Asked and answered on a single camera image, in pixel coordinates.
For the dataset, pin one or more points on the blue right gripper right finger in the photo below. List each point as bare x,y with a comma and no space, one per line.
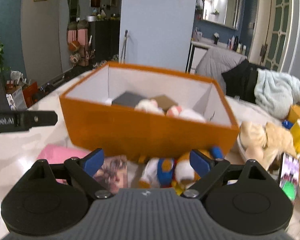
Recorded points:
201,164

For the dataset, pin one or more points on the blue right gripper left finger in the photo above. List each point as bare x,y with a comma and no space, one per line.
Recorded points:
93,162

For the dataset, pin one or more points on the plush dog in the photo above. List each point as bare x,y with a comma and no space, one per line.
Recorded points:
175,173

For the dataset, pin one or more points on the dark grey box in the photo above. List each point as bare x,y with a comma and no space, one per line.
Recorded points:
127,99

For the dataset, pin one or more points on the dark illustrated book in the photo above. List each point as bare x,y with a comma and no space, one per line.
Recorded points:
113,173

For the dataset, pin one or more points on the white printed carton box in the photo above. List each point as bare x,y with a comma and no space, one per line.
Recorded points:
15,99

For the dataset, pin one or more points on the pink cloth pouch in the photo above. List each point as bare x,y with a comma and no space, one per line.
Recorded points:
55,154

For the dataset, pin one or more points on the red carton box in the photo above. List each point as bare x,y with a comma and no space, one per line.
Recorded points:
30,93

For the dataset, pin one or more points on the orange cardboard box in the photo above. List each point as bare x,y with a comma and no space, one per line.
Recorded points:
92,122

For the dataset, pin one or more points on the cream plush toy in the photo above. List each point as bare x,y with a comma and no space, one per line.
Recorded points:
265,143

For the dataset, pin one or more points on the smartphone with lit screen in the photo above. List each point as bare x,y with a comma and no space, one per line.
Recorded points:
288,178

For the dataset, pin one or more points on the black garment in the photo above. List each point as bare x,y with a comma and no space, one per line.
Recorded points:
241,80

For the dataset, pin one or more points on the light blue fleece blanket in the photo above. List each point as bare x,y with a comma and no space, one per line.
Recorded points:
276,92

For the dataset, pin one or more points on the grey padded jacket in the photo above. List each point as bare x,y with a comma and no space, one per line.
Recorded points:
217,61

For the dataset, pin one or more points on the yellow bowl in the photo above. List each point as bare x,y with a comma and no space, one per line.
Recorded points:
294,113

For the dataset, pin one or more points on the grey walking stick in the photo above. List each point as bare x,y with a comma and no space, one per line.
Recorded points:
123,51

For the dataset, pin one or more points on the white vanity cabinet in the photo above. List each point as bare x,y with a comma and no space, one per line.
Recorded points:
197,51

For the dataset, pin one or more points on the black tall cabinet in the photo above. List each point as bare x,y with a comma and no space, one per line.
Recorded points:
105,39

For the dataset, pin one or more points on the white glass panel door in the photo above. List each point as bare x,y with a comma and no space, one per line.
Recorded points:
276,33

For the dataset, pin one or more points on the wall mirror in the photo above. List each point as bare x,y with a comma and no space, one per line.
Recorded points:
226,13

